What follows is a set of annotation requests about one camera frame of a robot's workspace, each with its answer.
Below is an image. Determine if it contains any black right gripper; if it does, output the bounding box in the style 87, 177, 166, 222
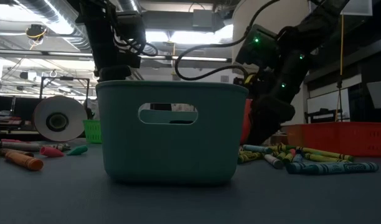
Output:
234, 27, 316, 146

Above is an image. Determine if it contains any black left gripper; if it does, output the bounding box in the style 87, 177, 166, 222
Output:
84, 18, 133, 82

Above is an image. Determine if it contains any teal plastic bin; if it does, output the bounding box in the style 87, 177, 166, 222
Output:
96, 80, 249, 187

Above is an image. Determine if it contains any gray crayon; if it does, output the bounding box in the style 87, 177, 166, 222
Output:
263, 154, 285, 170
0, 141, 42, 152

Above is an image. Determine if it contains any brown crayon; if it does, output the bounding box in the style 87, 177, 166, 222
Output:
0, 148, 35, 158

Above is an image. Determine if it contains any red plastic basket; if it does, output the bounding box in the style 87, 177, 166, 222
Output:
285, 121, 381, 158

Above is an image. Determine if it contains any black tripod stand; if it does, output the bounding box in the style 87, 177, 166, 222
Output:
335, 14, 346, 123

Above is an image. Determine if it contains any green plastic basket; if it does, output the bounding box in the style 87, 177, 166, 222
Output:
82, 119, 103, 144

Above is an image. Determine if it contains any long ceiling light bar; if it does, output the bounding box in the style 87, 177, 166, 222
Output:
0, 49, 232, 62

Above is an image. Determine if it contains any red desk lamp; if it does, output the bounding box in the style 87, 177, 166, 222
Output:
33, 95, 254, 146

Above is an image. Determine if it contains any white shade table lamp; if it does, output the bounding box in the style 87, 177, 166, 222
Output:
232, 0, 311, 146

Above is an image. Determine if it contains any gray ceiling box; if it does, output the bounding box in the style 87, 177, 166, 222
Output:
192, 9, 217, 32

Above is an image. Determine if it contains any green eraser cap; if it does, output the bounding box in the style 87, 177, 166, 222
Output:
66, 145, 89, 156

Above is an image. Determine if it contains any gray panel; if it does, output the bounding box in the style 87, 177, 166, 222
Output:
366, 80, 381, 110

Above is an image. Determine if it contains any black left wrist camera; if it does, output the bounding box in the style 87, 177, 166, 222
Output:
115, 12, 147, 68

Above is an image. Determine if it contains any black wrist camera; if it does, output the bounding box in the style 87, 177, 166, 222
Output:
235, 24, 281, 75
115, 12, 147, 68

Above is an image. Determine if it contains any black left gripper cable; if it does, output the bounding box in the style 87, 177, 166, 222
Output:
109, 18, 159, 57

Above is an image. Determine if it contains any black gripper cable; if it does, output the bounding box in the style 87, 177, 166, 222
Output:
174, 0, 282, 81
109, 18, 159, 57

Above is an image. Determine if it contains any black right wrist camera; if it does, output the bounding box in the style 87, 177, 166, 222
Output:
235, 24, 281, 75

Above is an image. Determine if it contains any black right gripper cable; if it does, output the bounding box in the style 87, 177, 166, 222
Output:
174, 0, 282, 81

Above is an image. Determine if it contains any yellow ceiling cord reel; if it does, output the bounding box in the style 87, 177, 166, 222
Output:
25, 24, 49, 43

